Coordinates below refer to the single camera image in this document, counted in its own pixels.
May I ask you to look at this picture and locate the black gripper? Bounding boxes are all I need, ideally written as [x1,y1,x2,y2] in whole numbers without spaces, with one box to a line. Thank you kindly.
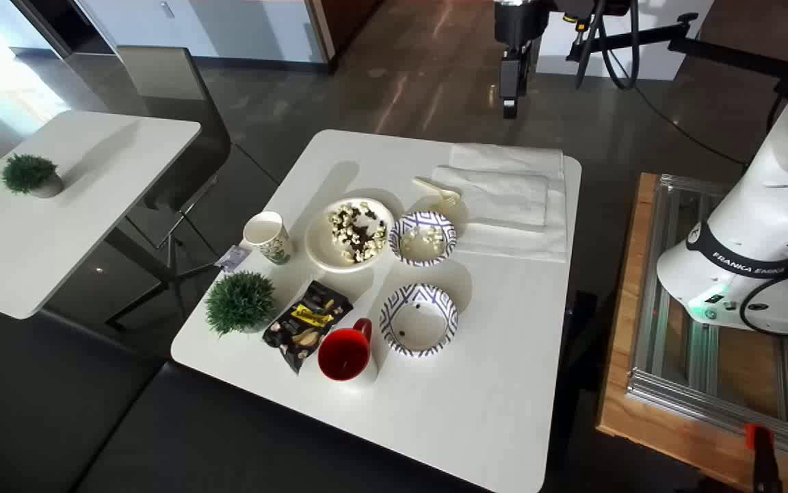
[490,0,546,119]

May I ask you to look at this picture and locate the white plastic spoon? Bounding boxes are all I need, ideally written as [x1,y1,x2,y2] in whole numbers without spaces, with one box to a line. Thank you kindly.
[410,175,467,222]

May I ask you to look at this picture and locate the white round plate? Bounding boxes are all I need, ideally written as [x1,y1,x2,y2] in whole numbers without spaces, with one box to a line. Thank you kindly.
[306,194,399,273]

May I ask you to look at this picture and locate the blue patterned bowl white filling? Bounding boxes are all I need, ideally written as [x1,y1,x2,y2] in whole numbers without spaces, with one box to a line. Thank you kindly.
[388,211,462,268]

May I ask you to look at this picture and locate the blue patterned empty bowl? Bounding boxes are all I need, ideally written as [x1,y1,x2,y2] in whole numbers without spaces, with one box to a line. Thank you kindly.
[375,281,462,357]

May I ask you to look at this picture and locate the folded white paper towel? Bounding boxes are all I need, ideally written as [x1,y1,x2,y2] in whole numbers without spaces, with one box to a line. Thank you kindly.
[432,162,559,230]

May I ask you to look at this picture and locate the large white paper towel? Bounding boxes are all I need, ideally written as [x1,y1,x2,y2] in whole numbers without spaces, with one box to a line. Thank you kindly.
[430,141,571,268]

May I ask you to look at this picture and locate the black and white food pile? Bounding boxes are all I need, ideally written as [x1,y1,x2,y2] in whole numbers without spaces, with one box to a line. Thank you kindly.
[326,199,388,264]

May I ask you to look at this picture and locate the patterned paper cup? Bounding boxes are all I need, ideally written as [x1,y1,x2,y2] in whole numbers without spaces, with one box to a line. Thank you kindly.
[241,207,299,268]

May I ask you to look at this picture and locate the red mug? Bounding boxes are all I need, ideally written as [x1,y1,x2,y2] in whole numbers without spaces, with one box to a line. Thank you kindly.
[314,315,378,382]

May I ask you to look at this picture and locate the wooden base board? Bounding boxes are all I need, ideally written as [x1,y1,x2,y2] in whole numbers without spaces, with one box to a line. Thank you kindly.
[597,173,788,493]

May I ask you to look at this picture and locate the small flat paper card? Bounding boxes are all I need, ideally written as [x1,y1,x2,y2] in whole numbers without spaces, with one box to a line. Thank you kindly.
[213,242,251,273]

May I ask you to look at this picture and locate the dark grey chair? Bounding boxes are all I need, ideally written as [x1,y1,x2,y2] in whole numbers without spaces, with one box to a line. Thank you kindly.
[114,42,236,277]

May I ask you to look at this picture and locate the green potted plant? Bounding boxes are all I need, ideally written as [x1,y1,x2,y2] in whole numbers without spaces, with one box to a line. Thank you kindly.
[202,271,278,336]

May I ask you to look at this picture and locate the red clamp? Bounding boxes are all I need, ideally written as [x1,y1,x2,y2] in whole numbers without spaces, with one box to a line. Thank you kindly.
[743,418,784,493]

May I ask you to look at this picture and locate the white side table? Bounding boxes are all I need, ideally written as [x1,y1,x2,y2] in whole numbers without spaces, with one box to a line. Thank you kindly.
[0,110,224,334]

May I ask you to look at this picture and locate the small green plant white pot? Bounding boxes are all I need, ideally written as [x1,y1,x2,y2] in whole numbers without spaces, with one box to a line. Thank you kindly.
[0,149,66,199]

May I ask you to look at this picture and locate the black wrist cable bundle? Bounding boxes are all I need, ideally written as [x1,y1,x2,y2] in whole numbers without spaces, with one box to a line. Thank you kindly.
[582,0,645,93]

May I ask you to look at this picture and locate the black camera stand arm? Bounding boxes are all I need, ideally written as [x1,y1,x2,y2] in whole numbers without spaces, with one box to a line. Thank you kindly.
[567,7,788,103]

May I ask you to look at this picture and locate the aluminium profile frame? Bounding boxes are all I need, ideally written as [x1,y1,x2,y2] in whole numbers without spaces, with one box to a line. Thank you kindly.
[630,173,788,452]

